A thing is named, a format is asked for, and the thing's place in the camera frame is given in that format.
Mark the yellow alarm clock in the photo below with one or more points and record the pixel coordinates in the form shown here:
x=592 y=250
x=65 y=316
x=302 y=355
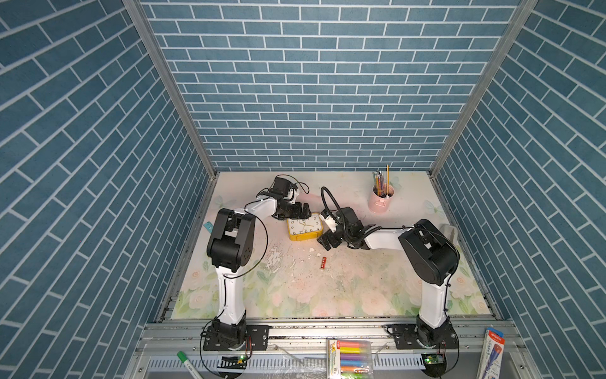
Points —
x=302 y=230

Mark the teal ruler strip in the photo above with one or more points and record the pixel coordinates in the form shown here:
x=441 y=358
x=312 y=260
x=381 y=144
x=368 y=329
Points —
x=208 y=227

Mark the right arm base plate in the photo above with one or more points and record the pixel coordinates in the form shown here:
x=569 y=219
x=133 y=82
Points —
x=411 y=336

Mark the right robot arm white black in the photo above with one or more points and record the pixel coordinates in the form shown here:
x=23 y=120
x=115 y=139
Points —
x=433 y=257

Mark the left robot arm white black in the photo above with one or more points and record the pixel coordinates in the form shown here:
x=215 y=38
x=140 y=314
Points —
x=230 y=248

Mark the green marker pen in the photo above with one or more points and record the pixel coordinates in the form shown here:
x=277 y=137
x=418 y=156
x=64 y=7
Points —
x=189 y=366

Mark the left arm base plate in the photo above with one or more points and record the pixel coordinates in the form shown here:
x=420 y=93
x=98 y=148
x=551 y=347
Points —
x=222 y=337

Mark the pink pencil cup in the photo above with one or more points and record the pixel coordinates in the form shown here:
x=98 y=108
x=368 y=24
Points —
x=378 y=204

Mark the highlighter marker pack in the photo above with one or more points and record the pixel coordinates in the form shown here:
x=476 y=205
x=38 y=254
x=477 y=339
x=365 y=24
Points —
x=349 y=359

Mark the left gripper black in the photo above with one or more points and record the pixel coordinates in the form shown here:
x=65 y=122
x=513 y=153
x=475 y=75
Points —
x=296 y=214

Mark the boxed pen package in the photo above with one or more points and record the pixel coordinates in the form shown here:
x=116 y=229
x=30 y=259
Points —
x=491 y=355

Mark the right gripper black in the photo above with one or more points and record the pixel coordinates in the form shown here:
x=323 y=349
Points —
x=329 y=235

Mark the pencils in cup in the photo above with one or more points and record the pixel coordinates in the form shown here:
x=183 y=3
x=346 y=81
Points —
x=382 y=183

